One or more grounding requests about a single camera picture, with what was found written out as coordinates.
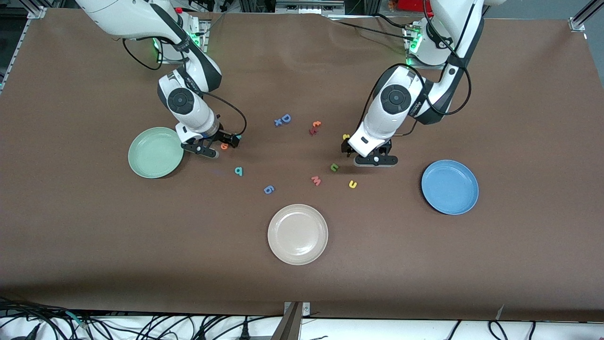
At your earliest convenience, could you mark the green plastic plate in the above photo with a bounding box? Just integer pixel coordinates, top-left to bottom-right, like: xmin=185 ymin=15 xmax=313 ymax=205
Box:
xmin=128 ymin=127 xmax=185 ymax=179

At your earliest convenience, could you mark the blue plastic plate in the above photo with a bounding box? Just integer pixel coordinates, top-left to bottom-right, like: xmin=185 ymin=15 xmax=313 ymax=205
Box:
xmin=421 ymin=160 xmax=479 ymax=216

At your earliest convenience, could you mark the beige plastic plate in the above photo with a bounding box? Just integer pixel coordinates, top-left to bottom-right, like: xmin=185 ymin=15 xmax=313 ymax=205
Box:
xmin=267 ymin=204 xmax=329 ymax=266

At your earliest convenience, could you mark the grey power strip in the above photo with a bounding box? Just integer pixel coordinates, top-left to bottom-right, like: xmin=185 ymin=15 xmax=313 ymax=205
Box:
xmin=276 ymin=0 xmax=345 ymax=15

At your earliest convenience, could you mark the brown table cover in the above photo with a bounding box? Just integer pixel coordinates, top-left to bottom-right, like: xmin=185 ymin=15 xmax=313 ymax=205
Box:
xmin=0 ymin=8 xmax=604 ymax=323

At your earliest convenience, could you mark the aluminium corner extrusion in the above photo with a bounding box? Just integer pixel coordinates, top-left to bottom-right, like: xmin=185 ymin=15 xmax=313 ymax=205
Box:
xmin=569 ymin=0 xmax=604 ymax=33

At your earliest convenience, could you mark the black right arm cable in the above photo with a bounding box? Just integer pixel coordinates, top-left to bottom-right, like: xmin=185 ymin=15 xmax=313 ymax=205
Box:
xmin=122 ymin=38 xmax=247 ymax=137

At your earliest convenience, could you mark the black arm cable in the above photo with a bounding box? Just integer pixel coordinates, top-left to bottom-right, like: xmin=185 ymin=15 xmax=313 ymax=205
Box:
xmin=361 ymin=0 xmax=472 ymax=137
xmin=122 ymin=38 xmax=247 ymax=137

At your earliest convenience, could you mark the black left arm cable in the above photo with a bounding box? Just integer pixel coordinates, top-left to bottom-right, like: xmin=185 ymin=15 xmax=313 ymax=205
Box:
xmin=361 ymin=0 xmax=472 ymax=137

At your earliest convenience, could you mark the small metal bracket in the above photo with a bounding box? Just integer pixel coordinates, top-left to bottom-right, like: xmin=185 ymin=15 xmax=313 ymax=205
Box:
xmin=283 ymin=301 xmax=311 ymax=318

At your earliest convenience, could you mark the aluminium profile post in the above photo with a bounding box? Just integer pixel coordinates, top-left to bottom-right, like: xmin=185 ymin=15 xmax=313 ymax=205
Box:
xmin=270 ymin=301 xmax=303 ymax=340

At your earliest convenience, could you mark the teal tipped cable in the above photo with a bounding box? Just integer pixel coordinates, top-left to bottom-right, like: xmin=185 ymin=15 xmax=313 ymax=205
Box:
xmin=65 ymin=311 xmax=89 ymax=330

